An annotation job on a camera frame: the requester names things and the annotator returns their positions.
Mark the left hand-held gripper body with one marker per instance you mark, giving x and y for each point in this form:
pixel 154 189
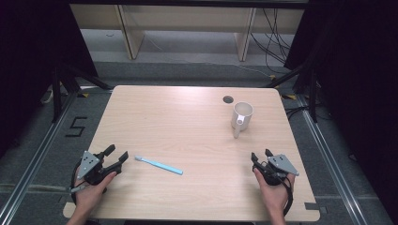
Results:
pixel 94 170

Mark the person's right hand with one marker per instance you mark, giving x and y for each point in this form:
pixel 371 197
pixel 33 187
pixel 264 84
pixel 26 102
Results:
pixel 277 195

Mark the black metal stand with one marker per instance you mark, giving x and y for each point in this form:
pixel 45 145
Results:
pixel 57 93
pixel 313 93

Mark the dark curtain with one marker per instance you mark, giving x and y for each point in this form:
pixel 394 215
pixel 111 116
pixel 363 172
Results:
pixel 28 62
pixel 359 78

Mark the white cup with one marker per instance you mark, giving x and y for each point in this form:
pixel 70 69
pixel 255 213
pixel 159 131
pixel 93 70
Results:
pixel 241 117

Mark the metal floor rail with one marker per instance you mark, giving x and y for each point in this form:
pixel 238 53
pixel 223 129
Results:
pixel 34 159
pixel 331 168

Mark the light blue toothbrush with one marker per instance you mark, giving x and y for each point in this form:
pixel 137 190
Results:
pixel 159 165

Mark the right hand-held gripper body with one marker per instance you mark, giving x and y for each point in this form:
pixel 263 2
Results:
pixel 277 170

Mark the beige wooden desk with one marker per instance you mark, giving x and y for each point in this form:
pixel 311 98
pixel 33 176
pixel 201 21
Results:
pixel 187 18

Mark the person's left hand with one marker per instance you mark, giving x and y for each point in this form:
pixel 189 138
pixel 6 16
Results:
pixel 89 195

